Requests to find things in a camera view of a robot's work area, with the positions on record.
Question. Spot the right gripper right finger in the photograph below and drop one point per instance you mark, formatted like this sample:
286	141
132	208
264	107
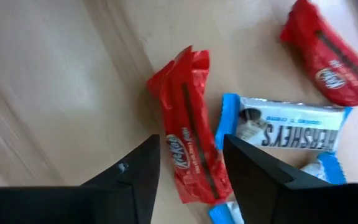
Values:
266	199

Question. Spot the red KitKat bar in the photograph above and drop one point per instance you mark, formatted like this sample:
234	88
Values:
328	62
185	124

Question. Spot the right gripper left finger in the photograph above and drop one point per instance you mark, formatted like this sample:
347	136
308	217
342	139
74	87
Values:
129	193

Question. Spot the Hershey's cookies creme bar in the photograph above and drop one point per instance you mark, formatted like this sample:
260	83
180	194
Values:
329	168
291	124

